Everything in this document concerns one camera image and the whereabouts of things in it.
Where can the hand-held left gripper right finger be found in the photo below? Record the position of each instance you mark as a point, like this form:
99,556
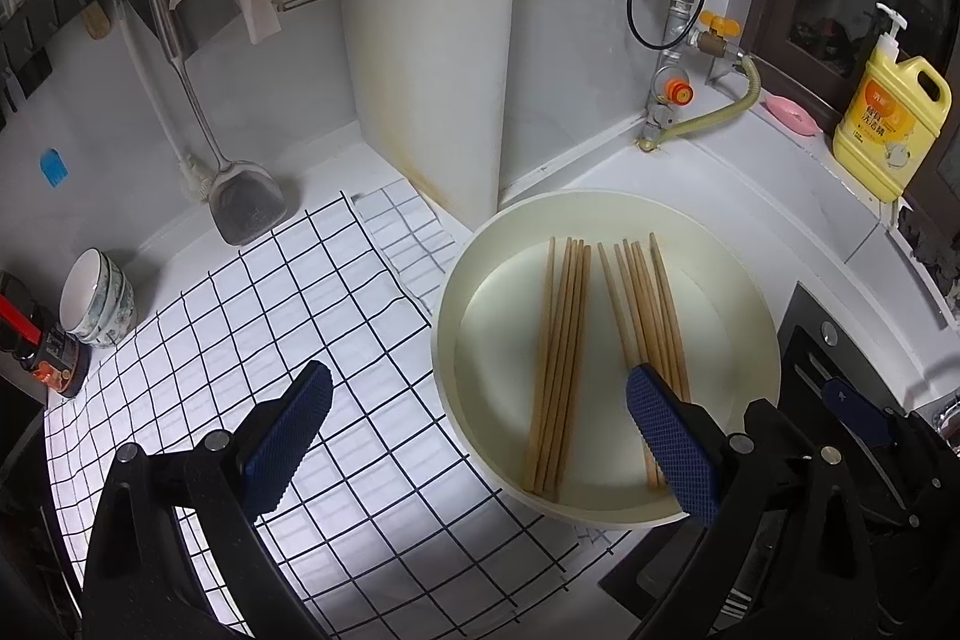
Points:
671,449

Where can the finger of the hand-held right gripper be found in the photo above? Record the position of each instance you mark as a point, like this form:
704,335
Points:
859,411

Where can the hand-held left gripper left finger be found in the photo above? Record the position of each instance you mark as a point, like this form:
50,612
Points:
289,441

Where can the bunch of wooden chopsticks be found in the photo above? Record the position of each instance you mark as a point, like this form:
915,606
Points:
562,347

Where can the white plastic basin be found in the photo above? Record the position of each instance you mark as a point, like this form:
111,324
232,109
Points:
487,340

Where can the black appliance with metal knob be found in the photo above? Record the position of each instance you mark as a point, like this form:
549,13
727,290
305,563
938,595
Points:
817,347

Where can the white black-checked cloth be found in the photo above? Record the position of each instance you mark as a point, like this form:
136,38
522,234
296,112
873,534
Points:
225,310

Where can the white blue-patterned bowl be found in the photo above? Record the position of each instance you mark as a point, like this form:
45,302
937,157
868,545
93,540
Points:
124,302
130,321

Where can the metal spatula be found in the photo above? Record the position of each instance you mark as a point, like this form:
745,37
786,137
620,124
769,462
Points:
247,205

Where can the stacked porcelain bowls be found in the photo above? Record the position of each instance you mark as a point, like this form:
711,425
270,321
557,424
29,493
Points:
82,287

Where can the soy sauce bottle red cap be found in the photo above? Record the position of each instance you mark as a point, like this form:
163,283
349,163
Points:
45,355

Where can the white dish brush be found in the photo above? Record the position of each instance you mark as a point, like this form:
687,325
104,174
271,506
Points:
196,179

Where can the yellow detergent bottle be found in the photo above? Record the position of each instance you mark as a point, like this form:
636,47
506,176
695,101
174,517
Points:
892,123

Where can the pink soap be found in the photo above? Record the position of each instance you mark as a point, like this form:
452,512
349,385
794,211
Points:
791,115

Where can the gas valve with orange knob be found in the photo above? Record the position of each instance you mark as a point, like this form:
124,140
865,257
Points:
675,89

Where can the white cutting board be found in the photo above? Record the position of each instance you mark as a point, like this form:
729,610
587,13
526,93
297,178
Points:
427,10

